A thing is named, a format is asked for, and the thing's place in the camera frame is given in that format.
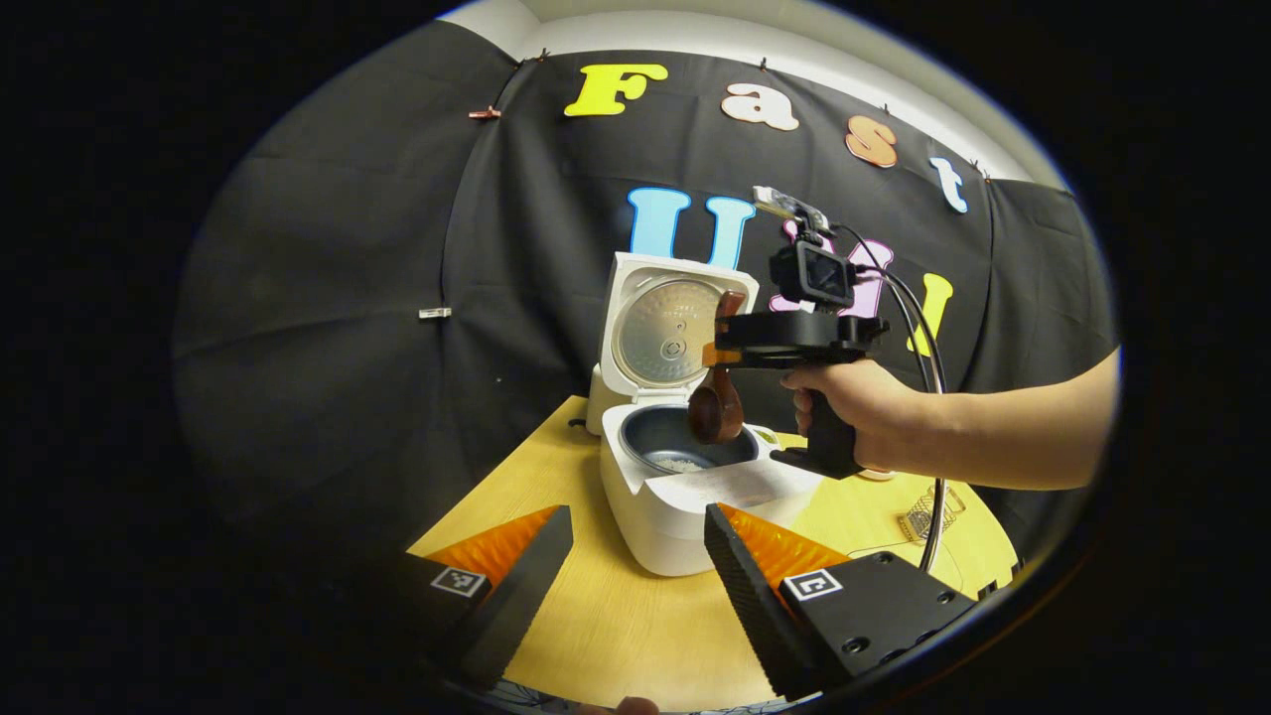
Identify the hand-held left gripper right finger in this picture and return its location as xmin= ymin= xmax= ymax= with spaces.
xmin=703 ymin=501 xmax=981 ymax=702

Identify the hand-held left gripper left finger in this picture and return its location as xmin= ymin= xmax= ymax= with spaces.
xmin=392 ymin=504 xmax=575 ymax=691

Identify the brown wooden spoon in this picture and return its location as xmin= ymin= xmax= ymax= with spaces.
xmin=687 ymin=290 xmax=748 ymax=445

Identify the white rice cooker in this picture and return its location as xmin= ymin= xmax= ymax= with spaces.
xmin=586 ymin=251 xmax=825 ymax=577

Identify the metal wire chopstick holder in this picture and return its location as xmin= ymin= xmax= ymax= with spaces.
xmin=899 ymin=485 xmax=966 ymax=542

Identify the white toaster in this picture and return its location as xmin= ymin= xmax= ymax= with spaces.
xmin=586 ymin=362 xmax=613 ymax=438

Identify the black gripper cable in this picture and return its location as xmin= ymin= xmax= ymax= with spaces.
xmin=832 ymin=223 xmax=946 ymax=574

